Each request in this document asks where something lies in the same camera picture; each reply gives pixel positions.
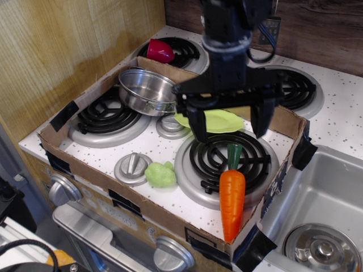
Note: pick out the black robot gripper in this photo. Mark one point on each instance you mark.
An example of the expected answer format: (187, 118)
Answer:
(228, 82)

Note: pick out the orange plastic toy carrot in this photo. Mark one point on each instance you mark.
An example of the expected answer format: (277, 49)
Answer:
(232, 194)

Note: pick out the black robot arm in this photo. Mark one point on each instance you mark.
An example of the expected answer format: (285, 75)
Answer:
(234, 20)

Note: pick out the light green plastic plate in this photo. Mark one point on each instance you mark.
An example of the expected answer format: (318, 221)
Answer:
(221, 121)

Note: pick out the front right black burner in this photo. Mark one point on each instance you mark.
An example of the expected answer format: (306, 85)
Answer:
(198, 167)

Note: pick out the black burner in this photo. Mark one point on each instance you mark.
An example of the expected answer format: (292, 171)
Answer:
(198, 167)
(107, 122)
(303, 93)
(188, 54)

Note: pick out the silver stovetop knob middle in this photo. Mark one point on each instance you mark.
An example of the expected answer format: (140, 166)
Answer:
(169, 128)

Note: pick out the silver stovetop knob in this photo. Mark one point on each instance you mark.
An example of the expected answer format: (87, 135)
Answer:
(130, 169)
(169, 128)

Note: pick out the back left black burner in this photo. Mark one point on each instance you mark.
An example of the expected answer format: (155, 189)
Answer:
(188, 54)

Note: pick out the back right black burner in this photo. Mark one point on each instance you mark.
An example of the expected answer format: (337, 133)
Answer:
(303, 93)

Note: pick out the green toy lettuce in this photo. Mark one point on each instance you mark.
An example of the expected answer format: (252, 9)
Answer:
(160, 175)

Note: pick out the red plastic cup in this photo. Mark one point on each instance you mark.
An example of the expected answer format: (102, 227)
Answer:
(160, 51)

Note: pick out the hanging metal slotted spatula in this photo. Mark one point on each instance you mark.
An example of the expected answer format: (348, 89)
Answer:
(270, 28)

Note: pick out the silver stovetop knob front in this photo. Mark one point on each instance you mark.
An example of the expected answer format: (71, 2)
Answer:
(130, 169)

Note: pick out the front left black burner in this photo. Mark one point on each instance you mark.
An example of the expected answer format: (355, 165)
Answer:
(107, 122)

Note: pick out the grey toy sink basin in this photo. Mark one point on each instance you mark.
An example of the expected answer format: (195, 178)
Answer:
(327, 191)

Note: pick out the silver oven knob right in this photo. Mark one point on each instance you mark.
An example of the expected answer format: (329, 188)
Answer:
(171, 256)

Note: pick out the silver oven knob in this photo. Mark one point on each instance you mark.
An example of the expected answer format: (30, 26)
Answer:
(63, 190)
(171, 256)

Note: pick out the brown cardboard fence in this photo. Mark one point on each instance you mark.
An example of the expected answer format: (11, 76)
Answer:
(184, 211)

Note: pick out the stainless steel pot lid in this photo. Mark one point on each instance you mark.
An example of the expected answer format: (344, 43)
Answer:
(320, 247)

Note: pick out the silver oven knob left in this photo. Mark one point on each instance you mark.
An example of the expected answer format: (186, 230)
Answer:
(63, 190)

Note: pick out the yellow orange cloth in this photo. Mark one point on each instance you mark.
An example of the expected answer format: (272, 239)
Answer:
(62, 258)

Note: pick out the silver oven door handle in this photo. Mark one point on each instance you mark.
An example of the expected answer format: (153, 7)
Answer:
(105, 246)

